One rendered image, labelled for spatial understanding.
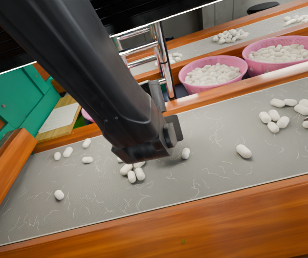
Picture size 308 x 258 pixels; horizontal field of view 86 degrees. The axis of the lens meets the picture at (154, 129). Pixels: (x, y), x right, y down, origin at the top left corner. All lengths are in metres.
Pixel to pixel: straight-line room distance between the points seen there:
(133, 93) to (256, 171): 0.33
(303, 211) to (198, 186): 0.17
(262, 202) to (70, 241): 0.37
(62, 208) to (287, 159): 0.54
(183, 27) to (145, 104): 2.51
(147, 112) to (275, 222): 0.27
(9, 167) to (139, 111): 0.49
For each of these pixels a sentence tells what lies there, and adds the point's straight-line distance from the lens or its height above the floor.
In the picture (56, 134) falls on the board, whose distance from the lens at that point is 0.70.
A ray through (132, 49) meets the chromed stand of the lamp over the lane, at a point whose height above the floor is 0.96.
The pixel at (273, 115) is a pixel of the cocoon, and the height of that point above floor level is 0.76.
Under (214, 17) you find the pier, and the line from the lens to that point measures 2.58.
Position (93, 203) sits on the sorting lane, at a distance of 0.46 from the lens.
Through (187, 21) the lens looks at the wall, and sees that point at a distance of 2.67.
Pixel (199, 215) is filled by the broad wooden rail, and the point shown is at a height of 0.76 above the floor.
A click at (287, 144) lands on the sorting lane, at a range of 0.49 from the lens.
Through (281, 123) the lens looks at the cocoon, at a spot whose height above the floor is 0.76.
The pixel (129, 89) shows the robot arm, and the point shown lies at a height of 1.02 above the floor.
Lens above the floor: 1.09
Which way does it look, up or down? 40 degrees down
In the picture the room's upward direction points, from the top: 20 degrees counter-clockwise
